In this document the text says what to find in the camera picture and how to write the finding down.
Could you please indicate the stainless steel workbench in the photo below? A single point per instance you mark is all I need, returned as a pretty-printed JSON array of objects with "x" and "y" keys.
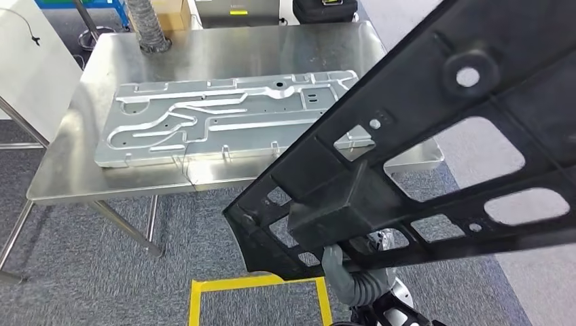
[{"x": 225, "y": 49}]

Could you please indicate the cardboard box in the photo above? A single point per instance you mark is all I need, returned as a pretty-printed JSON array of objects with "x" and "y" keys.
[{"x": 177, "y": 13}]

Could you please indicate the blue metal cart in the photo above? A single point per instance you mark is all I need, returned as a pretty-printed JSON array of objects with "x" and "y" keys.
[{"x": 117, "y": 9}]

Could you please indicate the grey cabinet with yellow label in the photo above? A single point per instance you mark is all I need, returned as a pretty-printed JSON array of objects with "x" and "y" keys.
[{"x": 238, "y": 13}]

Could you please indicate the white cabinet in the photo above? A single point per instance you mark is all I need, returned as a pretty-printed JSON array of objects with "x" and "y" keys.
[{"x": 36, "y": 81}]

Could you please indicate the black plastic plate frame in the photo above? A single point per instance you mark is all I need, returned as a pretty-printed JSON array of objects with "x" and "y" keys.
[{"x": 337, "y": 211}]

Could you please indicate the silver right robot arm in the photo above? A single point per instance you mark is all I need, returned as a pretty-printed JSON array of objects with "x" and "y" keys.
[{"x": 369, "y": 288}]

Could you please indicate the metal pole stand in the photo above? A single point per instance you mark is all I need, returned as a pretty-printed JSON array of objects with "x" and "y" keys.
[{"x": 96, "y": 38}]

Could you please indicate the black bag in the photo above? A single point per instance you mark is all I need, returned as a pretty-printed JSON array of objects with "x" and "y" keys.
[{"x": 324, "y": 12}]

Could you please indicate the stamped silver metal panel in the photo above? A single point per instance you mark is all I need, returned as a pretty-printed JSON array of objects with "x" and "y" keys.
[{"x": 225, "y": 135}]

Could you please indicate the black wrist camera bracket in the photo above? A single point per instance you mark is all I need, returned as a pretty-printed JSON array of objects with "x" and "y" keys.
[{"x": 405, "y": 310}]

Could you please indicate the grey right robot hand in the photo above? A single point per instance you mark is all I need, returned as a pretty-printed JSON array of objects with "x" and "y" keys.
[{"x": 334, "y": 265}]

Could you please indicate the stainless steel side table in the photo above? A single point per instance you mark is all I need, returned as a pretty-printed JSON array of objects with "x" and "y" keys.
[{"x": 22, "y": 120}]

